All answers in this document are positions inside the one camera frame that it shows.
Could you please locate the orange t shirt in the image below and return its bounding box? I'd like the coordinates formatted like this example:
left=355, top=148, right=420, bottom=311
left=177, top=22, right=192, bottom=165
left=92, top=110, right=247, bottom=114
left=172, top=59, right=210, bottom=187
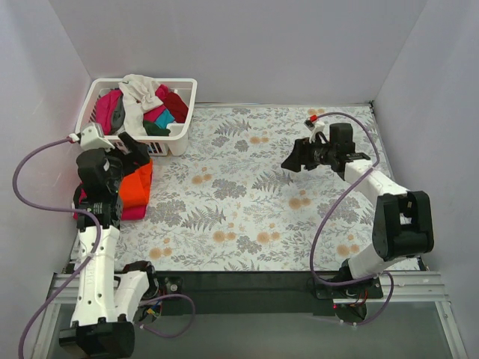
left=119, top=160, right=153, bottom=209

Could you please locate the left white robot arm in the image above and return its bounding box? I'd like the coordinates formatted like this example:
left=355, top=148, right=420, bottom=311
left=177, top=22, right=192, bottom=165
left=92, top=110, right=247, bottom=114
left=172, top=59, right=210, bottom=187
left=58, top=125, right=159, bottom=358

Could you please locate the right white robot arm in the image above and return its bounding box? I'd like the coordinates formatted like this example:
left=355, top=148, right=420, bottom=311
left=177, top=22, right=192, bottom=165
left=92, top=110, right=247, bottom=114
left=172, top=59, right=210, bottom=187
left=281, top=120, right=434, bottom=298

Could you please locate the dark green shirt in basket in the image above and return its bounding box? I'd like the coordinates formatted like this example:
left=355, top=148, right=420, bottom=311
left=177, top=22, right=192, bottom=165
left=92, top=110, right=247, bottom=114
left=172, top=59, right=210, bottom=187
left=143, top=121, right=171, bottom=137

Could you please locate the grey shirt in basket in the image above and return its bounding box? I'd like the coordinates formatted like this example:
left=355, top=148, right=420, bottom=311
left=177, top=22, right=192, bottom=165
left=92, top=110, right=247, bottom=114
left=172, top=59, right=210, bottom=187
left=110, top=96, right=126, bottom=135

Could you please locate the teal shirt in basket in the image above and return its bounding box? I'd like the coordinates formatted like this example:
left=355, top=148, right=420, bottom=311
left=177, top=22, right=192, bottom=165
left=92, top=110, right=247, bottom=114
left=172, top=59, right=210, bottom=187
left=154, top=109, right=175, bottom=129

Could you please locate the floral patterned table mat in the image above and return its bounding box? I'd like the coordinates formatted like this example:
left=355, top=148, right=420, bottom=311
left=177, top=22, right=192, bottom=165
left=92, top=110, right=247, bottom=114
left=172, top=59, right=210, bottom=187
left=115, top=106, right=383, bottom=271

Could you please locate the magenta shirt in basket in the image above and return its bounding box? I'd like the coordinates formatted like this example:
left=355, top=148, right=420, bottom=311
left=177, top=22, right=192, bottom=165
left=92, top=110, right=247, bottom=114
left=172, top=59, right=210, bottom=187
left=94, top=88, right=167, bottom=135

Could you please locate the folded magenta t shirt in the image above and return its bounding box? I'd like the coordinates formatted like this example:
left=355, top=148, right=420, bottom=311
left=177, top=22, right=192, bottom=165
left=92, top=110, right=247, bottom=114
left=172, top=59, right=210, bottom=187
left=73, top=183, right=147, bottom=221

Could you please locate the white shirt in basket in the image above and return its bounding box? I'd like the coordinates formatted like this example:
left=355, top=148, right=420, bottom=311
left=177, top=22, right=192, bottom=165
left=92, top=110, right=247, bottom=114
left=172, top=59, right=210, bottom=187
left=118, top=74, right=163, bottom=137

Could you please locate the dark red shirt in basket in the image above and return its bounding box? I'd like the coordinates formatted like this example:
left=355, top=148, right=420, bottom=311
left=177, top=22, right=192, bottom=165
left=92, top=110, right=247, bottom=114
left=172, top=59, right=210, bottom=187
left=163, top=92, right=189, bottom=123

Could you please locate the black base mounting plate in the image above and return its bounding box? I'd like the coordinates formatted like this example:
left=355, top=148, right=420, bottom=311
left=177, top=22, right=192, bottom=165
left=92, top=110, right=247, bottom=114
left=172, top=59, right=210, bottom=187
left=156, top=271, right=385, bottom=319

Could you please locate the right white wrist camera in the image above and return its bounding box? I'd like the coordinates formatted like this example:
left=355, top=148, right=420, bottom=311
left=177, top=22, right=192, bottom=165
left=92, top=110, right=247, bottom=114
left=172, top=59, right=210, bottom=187
left=305, top=114, right=326, bottom=144

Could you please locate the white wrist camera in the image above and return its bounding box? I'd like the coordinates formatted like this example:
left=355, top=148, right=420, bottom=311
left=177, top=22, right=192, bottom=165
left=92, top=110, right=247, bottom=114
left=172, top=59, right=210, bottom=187
left=305, top=114, right=326, bottom=144
left=77, top=123, right=115, bottom=151

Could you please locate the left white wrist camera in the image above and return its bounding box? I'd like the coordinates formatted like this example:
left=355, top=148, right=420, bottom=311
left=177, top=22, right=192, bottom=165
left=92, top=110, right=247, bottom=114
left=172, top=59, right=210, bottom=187
left=77, top=123, right=115, bottom=151

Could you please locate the aluminium frame rail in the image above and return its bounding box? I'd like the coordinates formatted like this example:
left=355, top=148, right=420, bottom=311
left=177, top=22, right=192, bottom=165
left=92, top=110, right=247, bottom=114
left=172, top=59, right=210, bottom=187
left=47, top=271, right=450, bottom=304

